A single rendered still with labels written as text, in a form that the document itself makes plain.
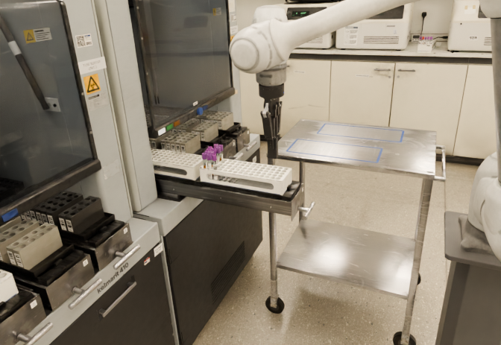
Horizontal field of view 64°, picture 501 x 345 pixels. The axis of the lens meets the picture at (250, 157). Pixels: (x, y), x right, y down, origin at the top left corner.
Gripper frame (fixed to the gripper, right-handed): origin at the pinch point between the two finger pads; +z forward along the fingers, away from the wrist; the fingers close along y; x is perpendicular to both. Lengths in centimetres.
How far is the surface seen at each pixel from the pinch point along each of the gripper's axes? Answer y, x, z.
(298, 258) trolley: -33, -1, 67
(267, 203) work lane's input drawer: 6.8, 0.4, 16.4
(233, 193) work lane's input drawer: 6.8, -11.2, 14.8
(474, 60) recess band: -233, 73, 11
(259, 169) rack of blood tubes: -0.5, -4.9, 8.6
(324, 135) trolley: -49, 5, 13
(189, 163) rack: 2.7, -29.6, 8.6
